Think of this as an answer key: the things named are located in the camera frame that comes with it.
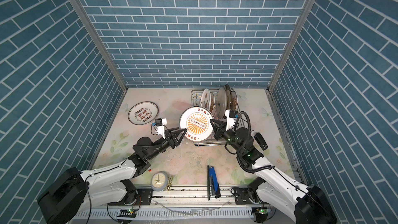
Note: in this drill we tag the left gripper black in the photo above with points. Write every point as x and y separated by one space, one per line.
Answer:
172 142

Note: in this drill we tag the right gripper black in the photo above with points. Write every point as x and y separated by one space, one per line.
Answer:
220 133

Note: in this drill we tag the orange sunburst plate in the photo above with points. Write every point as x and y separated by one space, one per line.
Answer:
196 120

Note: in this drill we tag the brown patterned plate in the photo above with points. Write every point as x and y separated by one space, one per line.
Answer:
234 100

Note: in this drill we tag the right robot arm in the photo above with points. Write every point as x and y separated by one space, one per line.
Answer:
302 203

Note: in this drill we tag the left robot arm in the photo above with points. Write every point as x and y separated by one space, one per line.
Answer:
75 191

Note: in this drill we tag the grey plate in rack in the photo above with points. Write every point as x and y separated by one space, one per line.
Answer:
221 104

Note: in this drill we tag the watermelon pattern plate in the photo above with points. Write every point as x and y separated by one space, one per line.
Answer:
205 101

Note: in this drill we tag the black plate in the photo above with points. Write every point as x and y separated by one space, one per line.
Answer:
229 98

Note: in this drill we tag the black remote on table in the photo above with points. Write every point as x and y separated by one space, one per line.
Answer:
261 141

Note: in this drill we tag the small grey clock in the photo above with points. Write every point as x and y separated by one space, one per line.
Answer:
159 181

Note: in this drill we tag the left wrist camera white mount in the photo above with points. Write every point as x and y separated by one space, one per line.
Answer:
159 126

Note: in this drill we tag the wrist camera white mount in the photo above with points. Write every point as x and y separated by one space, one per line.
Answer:
159 126
231 116

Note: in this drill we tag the metal wire dish rack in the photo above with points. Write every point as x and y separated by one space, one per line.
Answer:
215 100

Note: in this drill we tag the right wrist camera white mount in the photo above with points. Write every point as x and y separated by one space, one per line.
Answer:
231 116

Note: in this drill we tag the aluminium front rail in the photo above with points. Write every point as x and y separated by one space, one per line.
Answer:
178 197

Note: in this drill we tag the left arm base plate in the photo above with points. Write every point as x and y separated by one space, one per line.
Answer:
138 197

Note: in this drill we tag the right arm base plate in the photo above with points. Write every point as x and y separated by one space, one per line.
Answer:
245 196

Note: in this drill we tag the white perforated cable duct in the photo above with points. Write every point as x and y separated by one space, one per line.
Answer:
161 213

